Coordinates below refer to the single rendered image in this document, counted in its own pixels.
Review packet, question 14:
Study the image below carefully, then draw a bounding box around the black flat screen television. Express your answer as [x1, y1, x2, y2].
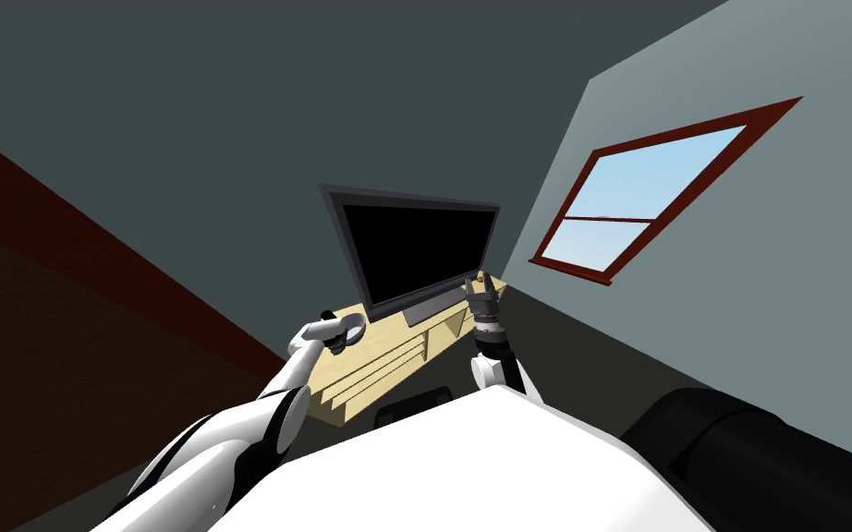
[320, 184, 503, 329]

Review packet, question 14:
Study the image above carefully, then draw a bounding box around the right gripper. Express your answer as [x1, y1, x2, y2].
[464, 271, 502, 326]

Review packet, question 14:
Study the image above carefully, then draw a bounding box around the light wooden drawer cabinet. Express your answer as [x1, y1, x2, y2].
[306, 273, 508, 427]

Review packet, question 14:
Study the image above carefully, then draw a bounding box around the red framed window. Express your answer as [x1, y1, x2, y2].
[528, 95, 804, 288]

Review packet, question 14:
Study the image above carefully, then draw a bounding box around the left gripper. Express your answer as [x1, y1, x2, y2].
[320, 310, 369, 353]

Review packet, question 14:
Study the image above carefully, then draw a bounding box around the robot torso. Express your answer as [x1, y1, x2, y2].
[207, 382, 715, 532]

